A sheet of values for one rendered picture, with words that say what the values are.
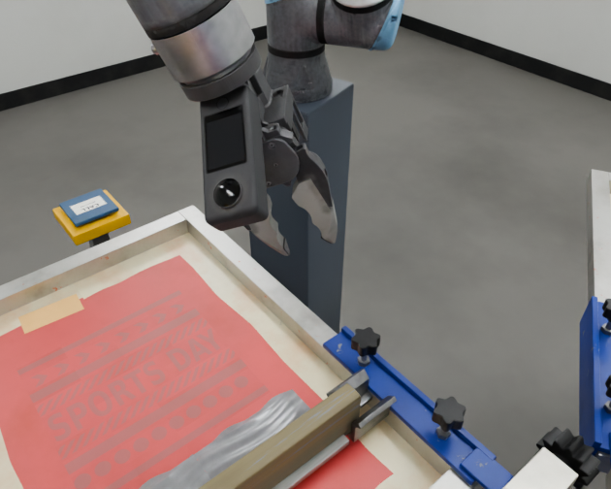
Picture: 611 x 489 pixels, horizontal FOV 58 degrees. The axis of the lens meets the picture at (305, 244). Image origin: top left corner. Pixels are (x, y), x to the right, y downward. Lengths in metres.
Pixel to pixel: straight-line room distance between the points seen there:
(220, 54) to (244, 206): 0.12
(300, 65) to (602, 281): 0.70
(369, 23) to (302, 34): 0.14
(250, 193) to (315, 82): 0.75
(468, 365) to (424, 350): 0.17
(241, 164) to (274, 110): 0.09
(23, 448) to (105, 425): 0.11
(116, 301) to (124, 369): 0.17
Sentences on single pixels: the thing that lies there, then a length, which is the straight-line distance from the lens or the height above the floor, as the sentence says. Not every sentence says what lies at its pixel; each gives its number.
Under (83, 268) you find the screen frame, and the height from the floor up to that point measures 0.98.
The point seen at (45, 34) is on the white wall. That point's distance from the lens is 4.31.
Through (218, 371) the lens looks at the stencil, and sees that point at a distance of 0.94.
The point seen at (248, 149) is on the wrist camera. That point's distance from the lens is 0.44.
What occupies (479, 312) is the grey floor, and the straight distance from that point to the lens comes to 2.44.
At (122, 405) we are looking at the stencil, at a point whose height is 0.96.
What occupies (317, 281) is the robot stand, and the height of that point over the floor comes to 0.71.
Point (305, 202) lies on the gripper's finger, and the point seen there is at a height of 1.39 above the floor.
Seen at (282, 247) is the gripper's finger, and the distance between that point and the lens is 0.57.
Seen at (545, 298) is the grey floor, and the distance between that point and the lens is 2.60.
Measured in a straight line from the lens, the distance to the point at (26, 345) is 1.08.
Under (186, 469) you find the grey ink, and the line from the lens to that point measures 0.85.
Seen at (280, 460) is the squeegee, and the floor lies 1.05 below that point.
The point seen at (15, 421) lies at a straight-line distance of 0.98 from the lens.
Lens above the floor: 1.70
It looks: 40 degrees down
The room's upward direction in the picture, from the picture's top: straight up
